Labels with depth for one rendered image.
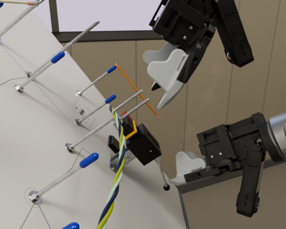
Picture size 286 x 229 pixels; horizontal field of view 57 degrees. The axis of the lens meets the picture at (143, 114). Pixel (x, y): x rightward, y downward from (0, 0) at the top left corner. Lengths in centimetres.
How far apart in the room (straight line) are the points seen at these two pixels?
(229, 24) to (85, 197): 32
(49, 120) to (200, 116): 175
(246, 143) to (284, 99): 225
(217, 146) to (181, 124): 153
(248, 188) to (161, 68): 24
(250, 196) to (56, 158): 31
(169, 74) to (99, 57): 125
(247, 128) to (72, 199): 30
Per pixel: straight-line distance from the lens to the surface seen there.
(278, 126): 46
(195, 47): 39
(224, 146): 47
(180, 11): 39
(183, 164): 52
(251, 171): 48
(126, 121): 46
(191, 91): 197
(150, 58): 47
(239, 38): 43
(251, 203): 49
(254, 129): 48
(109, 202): 22
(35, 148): 36
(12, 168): 31
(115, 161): 50
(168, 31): 39
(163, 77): 39
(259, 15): 229
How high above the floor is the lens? 136
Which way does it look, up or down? 20 degrees down
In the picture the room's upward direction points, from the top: straight up
